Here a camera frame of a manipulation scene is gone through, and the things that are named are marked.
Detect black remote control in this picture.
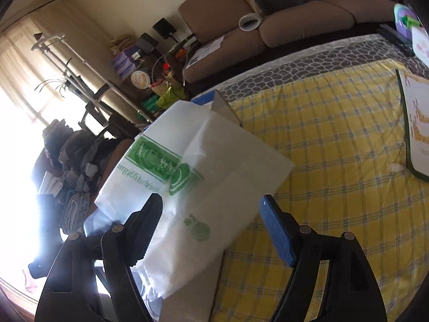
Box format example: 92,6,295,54
375,23,416,57

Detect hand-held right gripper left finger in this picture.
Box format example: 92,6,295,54
35,193,164,322

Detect white plastic bag green print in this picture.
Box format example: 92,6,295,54
95,100,295,301

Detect round printed disc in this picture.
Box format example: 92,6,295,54
131,70,150,89

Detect grey patterned tablecloth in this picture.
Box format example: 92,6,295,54
191,35,419,104

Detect white tape roll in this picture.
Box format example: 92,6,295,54
239,13,264,31

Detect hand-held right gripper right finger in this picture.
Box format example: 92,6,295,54
259,195,389,322

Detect purple boxes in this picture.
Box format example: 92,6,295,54
112,49,141,74

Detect yellow plaid tablecloth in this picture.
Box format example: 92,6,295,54
209,57,429,322

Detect paper sheet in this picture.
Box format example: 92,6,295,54
186,36,225,69

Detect black speaker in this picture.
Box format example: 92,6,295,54
152,18,177,39
136,33,160,54

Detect brown sofa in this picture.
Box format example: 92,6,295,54
177,0,403,84

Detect pile of clothes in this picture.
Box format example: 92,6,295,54
28,119,135,242

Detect white plastic bag with cups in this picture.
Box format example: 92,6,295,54
395,69,429,179

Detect potted plant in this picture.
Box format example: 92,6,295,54
35,58,79,99

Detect white rectangular box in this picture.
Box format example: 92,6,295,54
410,26,429,66

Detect cardboard box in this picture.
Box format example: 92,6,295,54
84,90,242,322

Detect beige curtain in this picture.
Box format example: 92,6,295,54
0,7,135,128

